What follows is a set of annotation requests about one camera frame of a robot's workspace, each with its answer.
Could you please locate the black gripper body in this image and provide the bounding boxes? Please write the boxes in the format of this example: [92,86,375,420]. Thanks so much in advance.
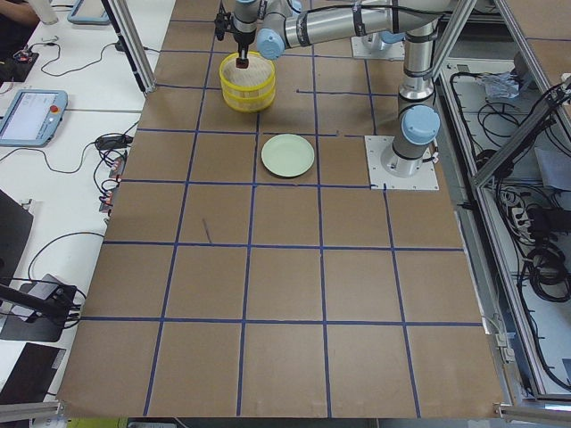
[232,21,257,53]

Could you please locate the brown bun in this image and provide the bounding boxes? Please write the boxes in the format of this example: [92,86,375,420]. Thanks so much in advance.
[236,58,249,70]

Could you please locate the yellow top steamer layer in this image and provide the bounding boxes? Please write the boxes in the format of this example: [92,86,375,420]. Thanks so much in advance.
[219,52,276,98]

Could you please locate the yellow steamer layer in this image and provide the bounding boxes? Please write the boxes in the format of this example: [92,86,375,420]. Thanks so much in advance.
[219,52,276,98]
[222,87,276,113]

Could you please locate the mint green plate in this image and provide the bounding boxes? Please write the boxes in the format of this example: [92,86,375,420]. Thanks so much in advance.
[261,134,315,178]

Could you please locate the person forearm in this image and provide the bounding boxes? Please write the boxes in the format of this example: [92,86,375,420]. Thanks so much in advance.
[1,0,39,28]

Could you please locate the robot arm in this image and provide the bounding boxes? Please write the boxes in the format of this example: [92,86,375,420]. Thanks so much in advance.
[214,1,450,178]

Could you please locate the yellow bottom steamer layer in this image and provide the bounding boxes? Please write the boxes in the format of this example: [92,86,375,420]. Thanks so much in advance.
[222,87,276,113]

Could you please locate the blue teach pendant far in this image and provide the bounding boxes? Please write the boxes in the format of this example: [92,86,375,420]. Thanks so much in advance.
[67,0,111,25]

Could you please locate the blue teach pendant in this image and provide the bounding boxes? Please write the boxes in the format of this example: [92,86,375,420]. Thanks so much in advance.
[1,89,68,148]
[67,0,111,25]

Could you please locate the black laptop power brick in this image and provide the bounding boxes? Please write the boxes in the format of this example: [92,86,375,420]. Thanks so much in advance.
[95,135,133,151]

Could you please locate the white cup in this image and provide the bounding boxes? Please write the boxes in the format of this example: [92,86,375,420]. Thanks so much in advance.
[29,0,58,25]

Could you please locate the blue teach pendant near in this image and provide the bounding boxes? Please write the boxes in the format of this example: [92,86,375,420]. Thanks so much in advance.
[1,89,68,148]

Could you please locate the black notebook on desk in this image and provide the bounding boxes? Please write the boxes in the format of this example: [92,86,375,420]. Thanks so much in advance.
[1,343,66,405]

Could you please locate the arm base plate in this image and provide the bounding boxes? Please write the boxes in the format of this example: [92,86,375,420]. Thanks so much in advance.
[351,33,405,61]
[364,136,439,192]

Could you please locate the aluminium cell frame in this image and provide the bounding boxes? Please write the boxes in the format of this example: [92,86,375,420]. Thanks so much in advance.
[440,1,570,427]

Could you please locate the black camera stand base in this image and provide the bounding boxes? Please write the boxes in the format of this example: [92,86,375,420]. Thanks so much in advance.
[1,275,80,342]

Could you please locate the coiled black floor cables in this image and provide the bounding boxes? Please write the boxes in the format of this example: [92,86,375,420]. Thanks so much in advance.
[512,240,571,304]

